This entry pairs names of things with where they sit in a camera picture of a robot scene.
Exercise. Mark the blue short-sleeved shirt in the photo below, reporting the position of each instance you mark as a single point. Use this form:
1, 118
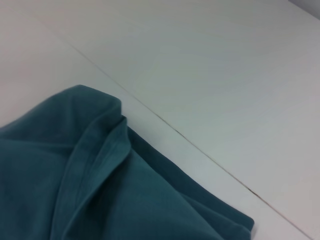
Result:
87, 175

